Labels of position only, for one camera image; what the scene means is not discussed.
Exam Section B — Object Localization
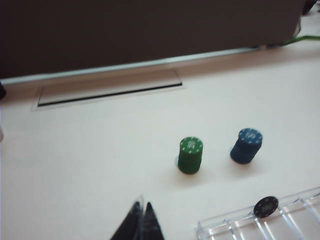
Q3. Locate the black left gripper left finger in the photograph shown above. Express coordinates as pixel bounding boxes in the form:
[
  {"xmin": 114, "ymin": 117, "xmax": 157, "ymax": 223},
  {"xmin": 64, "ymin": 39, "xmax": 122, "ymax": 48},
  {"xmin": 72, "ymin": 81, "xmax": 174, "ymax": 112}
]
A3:
[{"xmin": 109, "ymin": 201, "xmax": 144, "ymax": 240}]

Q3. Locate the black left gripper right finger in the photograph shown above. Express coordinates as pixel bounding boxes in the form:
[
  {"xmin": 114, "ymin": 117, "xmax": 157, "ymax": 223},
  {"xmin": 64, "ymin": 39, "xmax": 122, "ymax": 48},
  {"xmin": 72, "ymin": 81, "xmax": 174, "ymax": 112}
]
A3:
[{"xmin": 144, "ymin": 201, "xmax": 166, "ymax": 240}]

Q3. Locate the green poker chip stack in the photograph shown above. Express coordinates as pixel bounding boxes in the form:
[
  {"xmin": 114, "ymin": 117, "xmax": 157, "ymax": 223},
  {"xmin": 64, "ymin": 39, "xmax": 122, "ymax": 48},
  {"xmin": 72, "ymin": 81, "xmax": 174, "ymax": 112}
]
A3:
[{"xmin": 177, "ymin": 136, "xmax": 204, "ymax": 176}]

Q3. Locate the black 100 poker chip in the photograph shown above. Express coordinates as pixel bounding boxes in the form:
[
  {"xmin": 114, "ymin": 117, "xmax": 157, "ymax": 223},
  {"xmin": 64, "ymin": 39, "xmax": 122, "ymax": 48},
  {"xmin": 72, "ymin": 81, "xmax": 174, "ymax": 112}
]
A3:
[{"xmin": 252, "ymin": 196, "xmax": 279, "ymax": 219}]

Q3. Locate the blue poker chip stack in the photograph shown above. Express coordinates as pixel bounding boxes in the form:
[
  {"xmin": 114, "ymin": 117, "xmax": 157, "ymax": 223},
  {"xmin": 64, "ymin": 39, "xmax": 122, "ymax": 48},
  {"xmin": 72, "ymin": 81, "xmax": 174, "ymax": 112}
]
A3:
[{"xmin": 229, "ymin": 128, "xmax": 264, "ymax": 165}]

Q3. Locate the clear plastic chip tray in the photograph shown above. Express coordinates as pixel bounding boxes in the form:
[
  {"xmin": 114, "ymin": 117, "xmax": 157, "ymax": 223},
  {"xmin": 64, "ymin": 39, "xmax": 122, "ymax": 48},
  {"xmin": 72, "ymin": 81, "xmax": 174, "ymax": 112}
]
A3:
[{"xmin": 193, "ymin": 184, "xmax": 320, "ymax": 240}]

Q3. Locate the large brown desk partition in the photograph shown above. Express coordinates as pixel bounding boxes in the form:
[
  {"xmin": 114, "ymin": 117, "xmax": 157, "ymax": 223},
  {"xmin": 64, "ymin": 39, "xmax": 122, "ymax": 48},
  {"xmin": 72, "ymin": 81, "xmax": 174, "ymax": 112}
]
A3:
[{"xmin": 0, "ymin": 0, "xmax": 305, "ymax": 80}]

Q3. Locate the desk cable flap cover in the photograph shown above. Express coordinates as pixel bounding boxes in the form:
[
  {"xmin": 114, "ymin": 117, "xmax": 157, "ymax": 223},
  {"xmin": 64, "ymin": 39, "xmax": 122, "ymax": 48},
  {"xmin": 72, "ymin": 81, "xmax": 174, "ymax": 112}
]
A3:
[{"xmin": 31, "ymin": 68, "xmax": 185, "ymax": 110}]

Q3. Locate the green cable strip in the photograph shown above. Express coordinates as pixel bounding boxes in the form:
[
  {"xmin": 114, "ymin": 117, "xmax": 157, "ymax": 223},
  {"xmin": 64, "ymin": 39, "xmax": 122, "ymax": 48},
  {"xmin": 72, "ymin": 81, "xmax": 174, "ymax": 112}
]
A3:
[{"xmin": 267, "ymin": 35, "xmax": 320, "ymax": 47}]

